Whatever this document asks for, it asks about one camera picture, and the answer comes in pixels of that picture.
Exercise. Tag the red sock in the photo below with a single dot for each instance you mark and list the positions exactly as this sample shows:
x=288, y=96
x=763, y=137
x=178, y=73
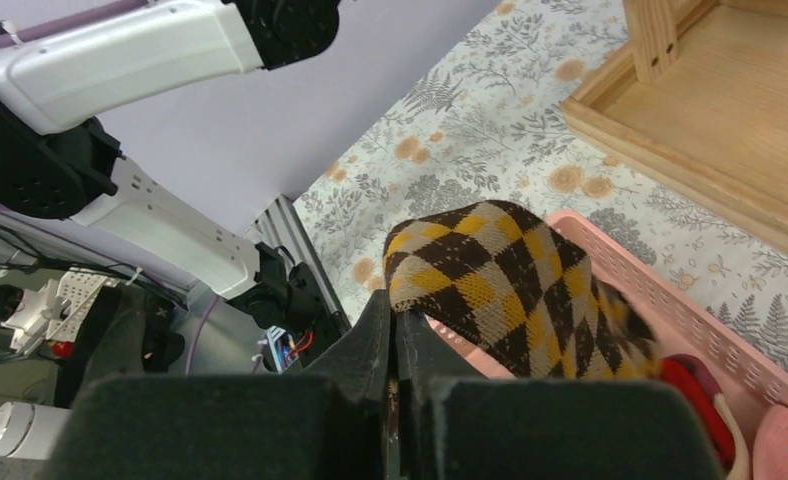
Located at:
x=683, y=379

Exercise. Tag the floral table mat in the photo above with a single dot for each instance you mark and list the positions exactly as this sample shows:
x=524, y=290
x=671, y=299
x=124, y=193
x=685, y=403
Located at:
x=485, y=123

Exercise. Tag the brown argyle sock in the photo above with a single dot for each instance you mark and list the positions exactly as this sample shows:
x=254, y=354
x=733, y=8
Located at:
x=506, y=281

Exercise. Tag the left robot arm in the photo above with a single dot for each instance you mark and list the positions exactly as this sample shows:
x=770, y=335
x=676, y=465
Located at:
x=100, y=110

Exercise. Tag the wooden hanger stand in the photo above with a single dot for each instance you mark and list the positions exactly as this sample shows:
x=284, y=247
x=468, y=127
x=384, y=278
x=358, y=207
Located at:
x=697, y=99

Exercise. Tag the pink sock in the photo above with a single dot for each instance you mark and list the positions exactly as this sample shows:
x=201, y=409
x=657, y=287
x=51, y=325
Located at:
x=770, y=450

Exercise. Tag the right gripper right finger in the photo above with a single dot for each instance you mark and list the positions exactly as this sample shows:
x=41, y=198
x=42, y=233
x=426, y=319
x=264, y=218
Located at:
x=440, y=429

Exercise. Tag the pink plastic basket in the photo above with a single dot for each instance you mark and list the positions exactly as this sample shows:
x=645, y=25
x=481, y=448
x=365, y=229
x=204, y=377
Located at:
x=743, y=382

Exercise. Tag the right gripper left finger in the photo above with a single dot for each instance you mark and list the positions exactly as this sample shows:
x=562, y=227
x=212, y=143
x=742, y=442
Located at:
x=347, y=436

